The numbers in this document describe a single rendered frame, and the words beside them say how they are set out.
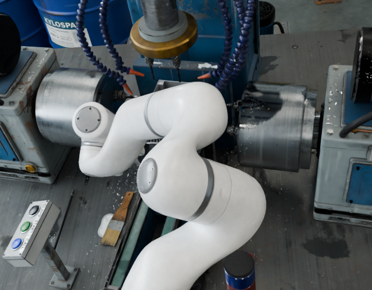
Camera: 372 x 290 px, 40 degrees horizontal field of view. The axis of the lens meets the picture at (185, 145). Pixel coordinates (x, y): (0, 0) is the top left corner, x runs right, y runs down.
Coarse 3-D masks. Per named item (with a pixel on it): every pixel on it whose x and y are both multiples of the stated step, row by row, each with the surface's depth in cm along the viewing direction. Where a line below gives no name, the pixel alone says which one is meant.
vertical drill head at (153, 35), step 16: (144, 0) 123; (160, 0) 122; (176, 0) 127; (144, 16) 128; (160, 16) 125; (176, 16) 128; (192, 16) 135; (144, 32) 129; (160, 32) 128; (176, 32) 128; (192, 32) 130; (144, 48) 129; (160, 48) 128; (176, 48) 128; (176, 64) 134
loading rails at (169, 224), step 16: (144, 208) 146; (128, 224) 142; (144, 224) 144; (176, 224) 140; (128, 240) 140; (144, 240) 146; (128, 256) 137; (112, 272) 133; (128, 272) 135; (112, 288) 130
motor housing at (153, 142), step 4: (148, 140) 140; (152, 140) 140; (156, 140) 138; (160, 140) 138; (152, 144) 155; (140, 156) 148; (144, 156) 150; (136, 160) 148; (140, 160) 149; (136, 164) 150
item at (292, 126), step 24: (264, 96) 136; (288, 96) 134; (312, 96) 135; (240, 120) 135; (264, 120) 133; (288, 120) 132; (312, 120) 131; (240, 144) 136; (264, 144) 134; (288, 144) 133; (312, 144) 139; (264, 168) 143; (288, 168) 139
